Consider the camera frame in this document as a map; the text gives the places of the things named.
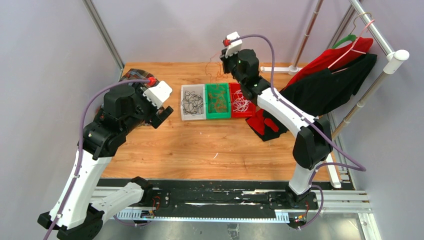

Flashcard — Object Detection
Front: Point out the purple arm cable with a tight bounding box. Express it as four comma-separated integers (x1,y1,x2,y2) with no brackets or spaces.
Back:
230,34,367,186
43,78,153,240

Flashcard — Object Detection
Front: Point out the clothes rack metal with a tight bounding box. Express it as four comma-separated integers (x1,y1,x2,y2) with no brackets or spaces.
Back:
259,0,411,190

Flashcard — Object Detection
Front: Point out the green hanger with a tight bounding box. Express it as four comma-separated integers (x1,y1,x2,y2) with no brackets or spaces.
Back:
331,34,357,49

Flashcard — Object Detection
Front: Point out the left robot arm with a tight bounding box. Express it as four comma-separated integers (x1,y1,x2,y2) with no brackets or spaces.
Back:
37,80,173,240

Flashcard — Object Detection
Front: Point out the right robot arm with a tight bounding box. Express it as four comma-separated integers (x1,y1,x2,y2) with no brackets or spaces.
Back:
220,48,333,209

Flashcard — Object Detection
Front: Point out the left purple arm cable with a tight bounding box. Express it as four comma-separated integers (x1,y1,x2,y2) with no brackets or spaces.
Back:
43,78,153,240

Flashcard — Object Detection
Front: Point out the plaid cloth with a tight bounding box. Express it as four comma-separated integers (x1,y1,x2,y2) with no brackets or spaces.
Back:
96,68,157,127

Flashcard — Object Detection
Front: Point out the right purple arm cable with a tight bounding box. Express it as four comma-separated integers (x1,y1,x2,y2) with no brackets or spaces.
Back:
230,34,367,186

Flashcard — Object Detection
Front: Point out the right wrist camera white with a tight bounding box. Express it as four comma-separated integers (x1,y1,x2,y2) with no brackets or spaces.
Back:
223,31,243,58

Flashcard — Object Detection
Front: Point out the white cable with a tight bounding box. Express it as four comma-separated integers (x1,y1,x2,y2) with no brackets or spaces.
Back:
231,89,254,114

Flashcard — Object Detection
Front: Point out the black garment on hanger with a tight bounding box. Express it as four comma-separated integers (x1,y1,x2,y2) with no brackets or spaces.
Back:
280,53,378,117

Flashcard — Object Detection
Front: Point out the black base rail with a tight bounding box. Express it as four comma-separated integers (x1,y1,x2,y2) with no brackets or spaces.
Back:
99,178,321,221

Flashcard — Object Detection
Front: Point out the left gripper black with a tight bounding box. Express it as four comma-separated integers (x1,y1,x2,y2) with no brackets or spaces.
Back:
122,77,173,134

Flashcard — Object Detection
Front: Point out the green bin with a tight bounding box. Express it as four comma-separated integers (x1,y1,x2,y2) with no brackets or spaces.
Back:
205,83,231,120

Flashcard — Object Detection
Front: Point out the black cable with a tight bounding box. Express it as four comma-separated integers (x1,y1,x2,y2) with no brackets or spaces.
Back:
182,91,206,115

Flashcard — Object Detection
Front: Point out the red garment on hanger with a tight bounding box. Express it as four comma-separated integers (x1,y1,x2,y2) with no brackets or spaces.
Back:
245,36,374,137

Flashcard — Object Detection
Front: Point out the red bin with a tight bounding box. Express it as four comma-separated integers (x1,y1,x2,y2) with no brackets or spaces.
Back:
228,82,256,118

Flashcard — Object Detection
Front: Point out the pink hanger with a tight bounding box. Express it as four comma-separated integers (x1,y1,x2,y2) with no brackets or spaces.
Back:
328,12,375,69

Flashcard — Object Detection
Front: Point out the white bin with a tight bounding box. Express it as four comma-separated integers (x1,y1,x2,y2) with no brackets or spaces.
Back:
180,84,206,121

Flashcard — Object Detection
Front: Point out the orange cable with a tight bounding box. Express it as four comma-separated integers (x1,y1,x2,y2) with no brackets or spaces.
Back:
204,54,230,114

